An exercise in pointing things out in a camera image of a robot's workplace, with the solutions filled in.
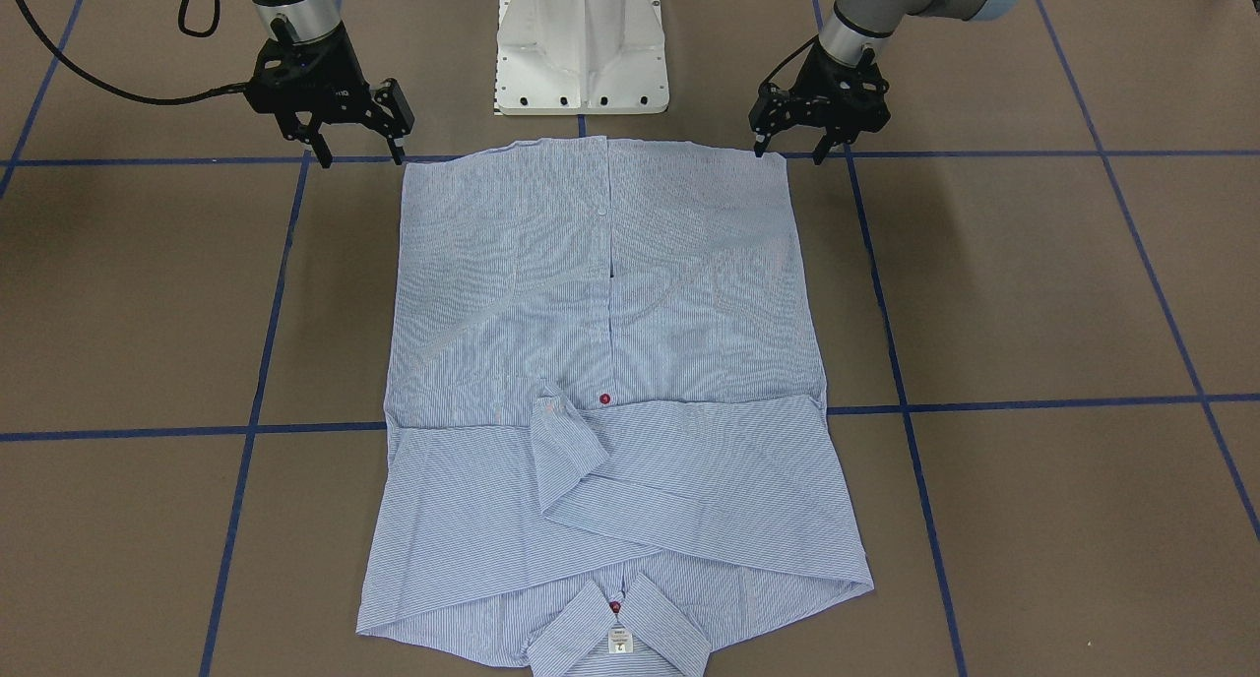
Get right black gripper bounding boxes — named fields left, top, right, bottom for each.
left=244, top=23, right=415, bottom=169

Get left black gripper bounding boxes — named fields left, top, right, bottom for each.
left=750, top=45, right=891, bottom=165

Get light blue striped shirt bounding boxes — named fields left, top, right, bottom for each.
left=355, top=136, right=874, bottom=676

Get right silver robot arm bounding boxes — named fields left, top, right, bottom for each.
left=145, top=0, right=415, bottom=166

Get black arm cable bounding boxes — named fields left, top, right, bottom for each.
left=8, top=0, right=252, bottom=105
left=760, top=32, right=823, bottom=92

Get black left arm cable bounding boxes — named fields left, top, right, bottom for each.
left=760, top=32, right=823, bottom=92

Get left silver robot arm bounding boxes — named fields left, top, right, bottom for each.
left=748, top=0, right=1017, bottom=164

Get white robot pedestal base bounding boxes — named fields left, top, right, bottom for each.
left=494, top=0, right=672, bottom=117

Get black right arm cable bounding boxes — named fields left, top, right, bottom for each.
left=8, top=0, right=252, bottom=105

